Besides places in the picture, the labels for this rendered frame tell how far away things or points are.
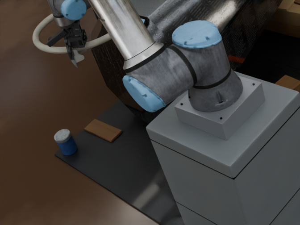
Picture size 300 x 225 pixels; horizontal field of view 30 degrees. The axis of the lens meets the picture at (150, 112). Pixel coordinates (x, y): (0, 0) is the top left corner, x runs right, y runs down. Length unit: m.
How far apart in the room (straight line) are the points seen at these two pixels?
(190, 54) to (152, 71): 0.14
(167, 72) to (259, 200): 0.60
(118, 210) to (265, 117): 1.28
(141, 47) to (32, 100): 2.35
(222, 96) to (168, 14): 1.01
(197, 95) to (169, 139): 0.20
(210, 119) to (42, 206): 1.58
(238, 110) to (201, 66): 0.21
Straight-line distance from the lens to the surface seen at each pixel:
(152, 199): 2.93
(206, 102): 1.87
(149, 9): 2.80
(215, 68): 1.81
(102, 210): 3.01
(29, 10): 5.19
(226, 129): 1.86
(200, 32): 1.78
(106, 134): 3.38
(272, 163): 2.01
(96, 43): 2.45
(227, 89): 1.86
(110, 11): 1.71
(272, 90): 2.03
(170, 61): 1.74
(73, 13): 2.21
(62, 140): 3.31
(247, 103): 1.91
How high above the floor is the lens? 2.15
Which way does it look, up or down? 39 degrees down
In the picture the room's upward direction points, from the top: 21 degrees counter-clockwise
